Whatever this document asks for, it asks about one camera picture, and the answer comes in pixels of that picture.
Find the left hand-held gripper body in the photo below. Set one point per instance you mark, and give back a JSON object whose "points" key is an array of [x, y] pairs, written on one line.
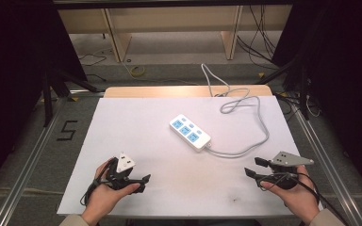
{"points": [[119, 179]]}

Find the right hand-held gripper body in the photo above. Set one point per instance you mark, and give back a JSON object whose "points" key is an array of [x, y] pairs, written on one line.
{"points": [[287, 160]]}

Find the person's left hand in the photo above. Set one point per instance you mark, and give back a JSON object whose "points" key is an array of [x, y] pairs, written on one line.
{"points": [[102, 201]]}

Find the person's right hand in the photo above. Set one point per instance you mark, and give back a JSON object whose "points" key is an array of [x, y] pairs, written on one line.
{"points": [[300, 199]]}

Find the white table sheet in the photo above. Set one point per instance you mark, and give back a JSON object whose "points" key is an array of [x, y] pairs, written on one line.
{"points": [[132, 125]]}

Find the white power strip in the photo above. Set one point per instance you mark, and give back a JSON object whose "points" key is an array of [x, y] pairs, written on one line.
{"points": [[189, 132]]}

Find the black stand legs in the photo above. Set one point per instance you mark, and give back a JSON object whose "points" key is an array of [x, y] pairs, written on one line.
{"points": [[303, 94], [48, 100]]}

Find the black curtain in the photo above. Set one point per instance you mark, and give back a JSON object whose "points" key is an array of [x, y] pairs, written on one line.
{"points": [[345, 78], [15, 78]]}

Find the aluminium floor rail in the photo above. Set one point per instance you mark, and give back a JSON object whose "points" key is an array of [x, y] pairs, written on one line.
{"points": [[330, 166], [31, 157]]}

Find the light wooden desk frame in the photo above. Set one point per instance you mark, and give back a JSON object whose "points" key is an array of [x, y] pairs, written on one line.
{"points": [[169, 19]]}

